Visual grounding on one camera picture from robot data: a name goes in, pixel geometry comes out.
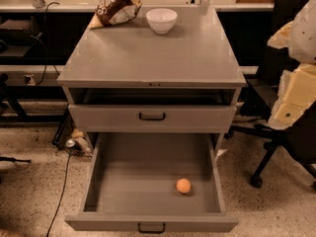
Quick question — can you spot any white bowl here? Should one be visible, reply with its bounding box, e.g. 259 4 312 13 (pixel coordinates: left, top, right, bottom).
146 8 178 34

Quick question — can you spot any brown chip bag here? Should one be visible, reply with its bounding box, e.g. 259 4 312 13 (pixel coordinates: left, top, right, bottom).
88 0 142 29

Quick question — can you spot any silver round floor object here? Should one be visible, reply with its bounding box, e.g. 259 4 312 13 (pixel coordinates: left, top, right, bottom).
65 139 76 148

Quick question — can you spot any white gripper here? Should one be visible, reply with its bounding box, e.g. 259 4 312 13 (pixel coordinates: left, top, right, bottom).
268 22 316 126

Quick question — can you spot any wall power outlet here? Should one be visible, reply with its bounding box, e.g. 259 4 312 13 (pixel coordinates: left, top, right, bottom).
25 75 36 86

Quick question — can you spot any black floor cable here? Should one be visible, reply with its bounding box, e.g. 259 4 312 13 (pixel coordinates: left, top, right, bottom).
44 151 73 237

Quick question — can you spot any orange fruit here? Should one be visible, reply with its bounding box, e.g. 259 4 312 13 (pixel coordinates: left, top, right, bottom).
176 179 192 194

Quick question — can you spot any black office chair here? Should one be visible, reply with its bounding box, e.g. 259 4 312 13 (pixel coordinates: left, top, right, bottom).
230 0 316 189

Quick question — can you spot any black hanging power cable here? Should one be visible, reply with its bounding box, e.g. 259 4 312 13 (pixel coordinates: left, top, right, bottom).
30 1 61 87

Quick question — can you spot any open grey middle drawer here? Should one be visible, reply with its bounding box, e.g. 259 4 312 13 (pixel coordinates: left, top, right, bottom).
65 133 238 234

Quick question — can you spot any grey drawer cabinet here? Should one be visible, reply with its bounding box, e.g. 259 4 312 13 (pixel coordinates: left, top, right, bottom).
58 6 246 148

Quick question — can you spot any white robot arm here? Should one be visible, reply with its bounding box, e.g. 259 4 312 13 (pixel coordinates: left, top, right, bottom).
268 0 316 129

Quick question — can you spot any closed grey upper drawer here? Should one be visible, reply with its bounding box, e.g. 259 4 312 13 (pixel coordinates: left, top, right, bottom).
69 104 236 133

